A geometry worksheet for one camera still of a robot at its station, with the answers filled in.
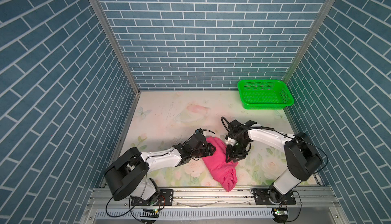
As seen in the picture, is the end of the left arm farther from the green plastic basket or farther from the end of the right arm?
the green plastic basket

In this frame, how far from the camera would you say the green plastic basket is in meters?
1.12

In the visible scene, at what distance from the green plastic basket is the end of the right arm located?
1.28 feet

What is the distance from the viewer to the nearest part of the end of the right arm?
0.74 meters
